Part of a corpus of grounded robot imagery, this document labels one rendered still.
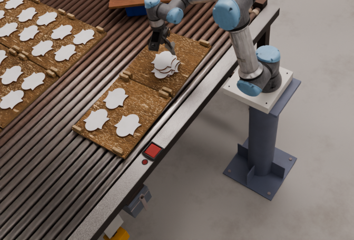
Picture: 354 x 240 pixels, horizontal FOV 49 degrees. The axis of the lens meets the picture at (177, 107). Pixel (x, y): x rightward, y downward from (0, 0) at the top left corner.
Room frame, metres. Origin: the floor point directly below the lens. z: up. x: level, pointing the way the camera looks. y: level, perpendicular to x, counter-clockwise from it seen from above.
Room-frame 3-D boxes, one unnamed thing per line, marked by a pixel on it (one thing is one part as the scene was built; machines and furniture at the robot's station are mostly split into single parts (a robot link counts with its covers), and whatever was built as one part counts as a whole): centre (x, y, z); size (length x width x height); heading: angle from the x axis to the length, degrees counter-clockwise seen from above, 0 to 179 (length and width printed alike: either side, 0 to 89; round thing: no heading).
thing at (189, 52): (1.55, 0.00, 0.93); 0.41 x 0.35 x 0.02; 138
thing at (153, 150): (0.99, 0.16, 0.92); 0.06 x 0.06 x 0.01; 44
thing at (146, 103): (1.25, 0.28, 0.93); 0.41 x 0.35 x 0.02; 137
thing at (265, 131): (1.26, -0.48, 0.43); 0.38 x 0.38 x 0.87; 44
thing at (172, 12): (1.48, -0.07, 1.32); 0.11 x 0.11 x 0.08; 44
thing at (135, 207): (0.84, 0.30, 0.77); 0.14 x 0.11 x 0.18; 134
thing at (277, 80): (1.25, -0.48, 0.97); 0.15 x 0.15 x 0.10
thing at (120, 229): (0.72, 0.42, 0.74); 0.09 x 0.08 x 0.24; 134
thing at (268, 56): (1.24, -0.47, 1.09); 0.13 x 0.12 x 0.14; 134
